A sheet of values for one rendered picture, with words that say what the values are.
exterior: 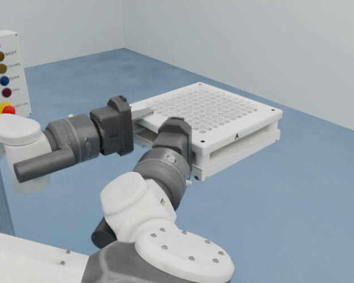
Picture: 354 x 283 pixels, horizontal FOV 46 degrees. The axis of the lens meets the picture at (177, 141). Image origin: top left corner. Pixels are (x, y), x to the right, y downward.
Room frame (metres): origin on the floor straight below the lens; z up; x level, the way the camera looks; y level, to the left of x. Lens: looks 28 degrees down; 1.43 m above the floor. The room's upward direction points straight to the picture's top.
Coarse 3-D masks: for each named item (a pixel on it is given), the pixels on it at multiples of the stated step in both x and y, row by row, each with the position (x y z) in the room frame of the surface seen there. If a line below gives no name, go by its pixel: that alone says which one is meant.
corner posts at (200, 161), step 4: (272, 124) 0.79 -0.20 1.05; (276, 124) 0.80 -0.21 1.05; (264, 128) 0.81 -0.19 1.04; (268, 128) 0.80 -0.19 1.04; (272, 128) 0.79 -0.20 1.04; (276, 128) 0.80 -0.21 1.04; (272, 132) 0.79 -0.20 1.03; (196, 156) 0.65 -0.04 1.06; (200, 156) 0.65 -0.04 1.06; (204, 156) 0.65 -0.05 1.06; (208, 156) 0.65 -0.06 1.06; (196, 160) 0.65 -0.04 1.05; (200, 160) 0.65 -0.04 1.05; (204, 160) 0.65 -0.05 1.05; (208, 160) 0.65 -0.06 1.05; (196, 164) 0.65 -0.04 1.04; (200, 164) 0.65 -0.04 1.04; (204, 164) 0.65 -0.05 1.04; (208, 164) 0.65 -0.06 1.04
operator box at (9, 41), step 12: (0, 36) 1.15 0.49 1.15; (12, 36) 1.18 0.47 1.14; (0, 48) 1.15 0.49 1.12; (12, 48) 1.18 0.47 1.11; (12, 60) 1.17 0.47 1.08; (12, 72) 1.17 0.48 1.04; (24, 72) 1.20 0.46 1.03; (0, 84) 1.13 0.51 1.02; (12, 84) 1.16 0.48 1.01; (24, 84) 1.19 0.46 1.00; (0, 96) 1.13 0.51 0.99; (12, 96) 1.16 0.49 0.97; (24, 96) 1.18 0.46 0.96; (24, 108) 1.18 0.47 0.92
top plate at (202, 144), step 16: (160, 96) 0.88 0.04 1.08; (240, 96) 0.88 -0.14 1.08; (256, 112) 0.79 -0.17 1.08; (272, 112) 0.79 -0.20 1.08; (224, 128) 0.72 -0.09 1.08; (240, 128) 0.72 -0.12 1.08; (256, 128) 0.74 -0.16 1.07; (192, 144) 0.66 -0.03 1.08; (208, 144) 0.65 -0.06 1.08; (224, 144) 0.68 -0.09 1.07
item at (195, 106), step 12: (192, 96) 0.87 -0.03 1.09; (204, 96) 0.86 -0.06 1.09; (216, 96) 0.86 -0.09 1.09; (168, 108) 0.80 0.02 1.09; (180, 108) 0.79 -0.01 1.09; (192, 108) 0.80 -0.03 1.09; (204, 108) 0.80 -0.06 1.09; (216, 108) 0.81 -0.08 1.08; (228, 108) 0.80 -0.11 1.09; (240, 108) 0.80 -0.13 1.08; (192, 120) 0.75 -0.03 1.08; (204, 120) 0.73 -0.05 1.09
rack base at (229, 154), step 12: (144, 132) 0.79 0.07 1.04; (264, 132) 0.79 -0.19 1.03; (276, 132) 0.80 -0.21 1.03; (144, 144) 0.76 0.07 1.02; (228, 144) 0.74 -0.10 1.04; (240, 144) 0.74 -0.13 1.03; (252, 144) 0.74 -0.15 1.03; (264, 144) 0.77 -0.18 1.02; (192, 156) 0.69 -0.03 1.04; (216, 156) 0.69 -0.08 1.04; (228, 156) 0.69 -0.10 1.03; (240, 156) 0.71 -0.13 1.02; (192, 168) 0.66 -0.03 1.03; (204, 168) 0.64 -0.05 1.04; (216, 168) 0.67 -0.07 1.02
